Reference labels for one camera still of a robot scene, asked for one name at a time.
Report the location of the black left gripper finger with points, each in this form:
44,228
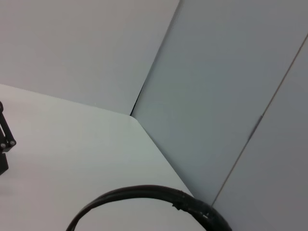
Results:
3,163

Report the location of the black round teapot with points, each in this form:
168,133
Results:
149,191

